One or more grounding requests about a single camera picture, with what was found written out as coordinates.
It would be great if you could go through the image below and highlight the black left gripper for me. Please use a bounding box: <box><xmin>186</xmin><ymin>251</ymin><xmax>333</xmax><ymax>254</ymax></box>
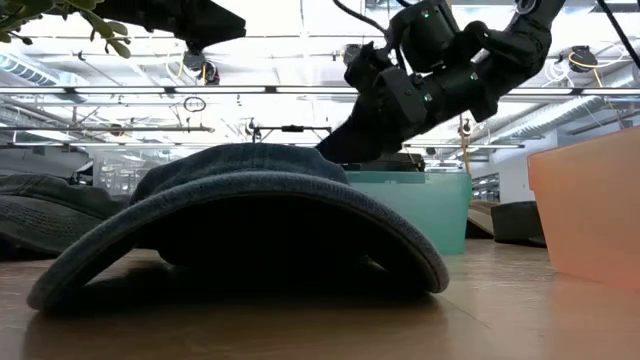
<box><xmin>92</xmin><ymin>0</ymin><xmax>247</xmax><ymax>51</ymax></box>

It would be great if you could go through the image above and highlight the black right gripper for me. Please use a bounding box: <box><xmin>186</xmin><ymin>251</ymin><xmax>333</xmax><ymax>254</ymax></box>
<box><xmin>315</xmin><ymin>69</ymin><xmax>436</xmax><ymax>164</ymax></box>

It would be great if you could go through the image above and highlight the dark grey baseball cap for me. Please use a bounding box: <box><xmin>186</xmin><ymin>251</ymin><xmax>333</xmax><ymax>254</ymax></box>
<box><xmin>343</xmin><ymin>152</ymin><xmax>427</xmax><ymax>174</ymax></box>
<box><xmin>490</xmin><ymin>200</ymin><xmax>547</xmax><ymax>248</ymax></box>
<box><xmin>0</xmin><ymin>173</ymin><xmax>132</xmax><ymax>260</ymax></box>

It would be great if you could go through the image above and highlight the blue denim baseball cap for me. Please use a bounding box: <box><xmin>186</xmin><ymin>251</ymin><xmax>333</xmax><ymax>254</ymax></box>
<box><xmin>26</xmin><ymin>142</ymin><xmax>451</xmax><ymax>315</ymax></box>

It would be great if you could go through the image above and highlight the orange plastic bin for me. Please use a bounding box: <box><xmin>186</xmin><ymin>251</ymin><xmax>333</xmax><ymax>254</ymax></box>
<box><xmin>526</xmin><ymin>126</ymin><xmax>640</xmax><ymax>294</ymax></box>

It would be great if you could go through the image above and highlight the small green potted plant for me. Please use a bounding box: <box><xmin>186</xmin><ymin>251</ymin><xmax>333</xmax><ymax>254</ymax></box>
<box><xmin>0</xmin><ymin>0</ymin><xmax>133</xmax><ymax>60</ymax></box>

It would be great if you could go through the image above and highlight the teal plastic bin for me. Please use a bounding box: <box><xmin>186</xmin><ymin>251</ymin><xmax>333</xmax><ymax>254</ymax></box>
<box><xmin>343</xmin><ymin>169</ymin><xmax>474</xmax><ymax>257</ymax></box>

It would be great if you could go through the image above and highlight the ceiling cable reel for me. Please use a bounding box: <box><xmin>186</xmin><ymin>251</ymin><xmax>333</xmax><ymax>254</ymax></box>
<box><xmin>181</xmin><ymin>49</ymin><xmax>221</xmax><ymax>86</ymax></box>
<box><xmin>567</xmin><ymin>45</ymin><xmax>600</xmax><ymax>74</ymax></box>

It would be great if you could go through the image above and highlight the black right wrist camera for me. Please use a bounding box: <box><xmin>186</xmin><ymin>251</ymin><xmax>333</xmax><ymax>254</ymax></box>
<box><xmin>343</xmin><ymin>42</ymin><xmax>396</xmax><ymax>94</ymax></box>

